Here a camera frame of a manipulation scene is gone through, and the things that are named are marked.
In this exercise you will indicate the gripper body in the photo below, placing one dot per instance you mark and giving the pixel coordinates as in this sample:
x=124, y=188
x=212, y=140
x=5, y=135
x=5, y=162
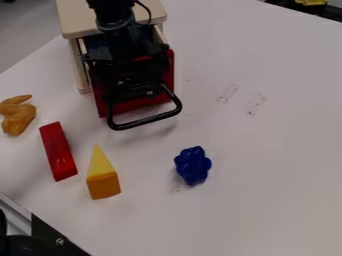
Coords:
x=127, y=68

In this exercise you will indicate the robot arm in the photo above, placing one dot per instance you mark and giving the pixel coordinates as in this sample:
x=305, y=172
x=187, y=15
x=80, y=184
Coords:
x=113, y=15

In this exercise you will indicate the drawer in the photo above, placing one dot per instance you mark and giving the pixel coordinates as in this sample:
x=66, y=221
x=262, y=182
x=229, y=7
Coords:
x=133, y=103

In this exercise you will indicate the cabinet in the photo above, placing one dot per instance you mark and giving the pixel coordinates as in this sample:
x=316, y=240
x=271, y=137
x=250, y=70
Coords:
x=78, y=18

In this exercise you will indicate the red block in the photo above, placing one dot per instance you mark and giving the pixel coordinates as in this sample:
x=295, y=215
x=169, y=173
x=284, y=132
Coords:
x=58, y=151

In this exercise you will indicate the yellow toy cheese wedge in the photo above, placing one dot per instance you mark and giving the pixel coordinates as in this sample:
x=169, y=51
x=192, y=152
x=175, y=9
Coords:
x=101, y=178

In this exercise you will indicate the blue toy grapes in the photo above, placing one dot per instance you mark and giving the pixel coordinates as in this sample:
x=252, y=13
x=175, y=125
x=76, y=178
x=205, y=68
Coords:
x=193, y=165

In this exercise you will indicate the orange toy chicken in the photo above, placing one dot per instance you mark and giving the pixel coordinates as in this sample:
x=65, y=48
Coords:
x=18, y=115

